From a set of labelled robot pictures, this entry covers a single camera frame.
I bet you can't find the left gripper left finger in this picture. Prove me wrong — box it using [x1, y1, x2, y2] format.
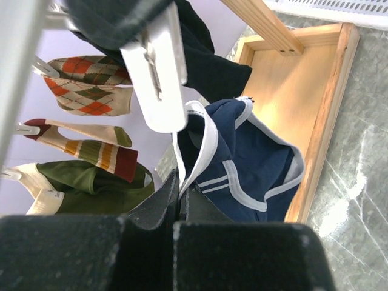
[1, 170, 179, 290]

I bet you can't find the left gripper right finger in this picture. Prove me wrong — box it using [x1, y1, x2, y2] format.
[174, 187, 336, 290]

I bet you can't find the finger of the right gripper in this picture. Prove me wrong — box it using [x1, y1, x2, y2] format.
[65, 0, 173, 50]

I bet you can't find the white plastic clip hanger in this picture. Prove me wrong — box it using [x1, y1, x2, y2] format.
[1, 1, 187, 182]

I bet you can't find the navy blue white-trimmed underwear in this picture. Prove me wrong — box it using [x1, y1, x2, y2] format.
[172, 96, 305, 222]

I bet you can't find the olive green hanging underwear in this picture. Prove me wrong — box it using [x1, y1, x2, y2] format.
[4, 160, 155, 215]

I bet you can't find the black hanging underwear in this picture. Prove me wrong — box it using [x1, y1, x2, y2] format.
[102, 0, 254, 104]

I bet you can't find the orange patterned hanging sock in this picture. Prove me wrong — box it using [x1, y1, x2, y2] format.
[44, 56, 133, 117]

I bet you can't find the striped hanging sock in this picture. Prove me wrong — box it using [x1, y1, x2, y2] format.
[24, 119, 138, 182]

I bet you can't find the wooden clothes rack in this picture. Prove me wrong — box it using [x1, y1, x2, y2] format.
[226, 1, 360, 223]

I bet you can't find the white plastic basket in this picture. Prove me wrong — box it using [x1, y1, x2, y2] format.
[264, 0, 387, 30]

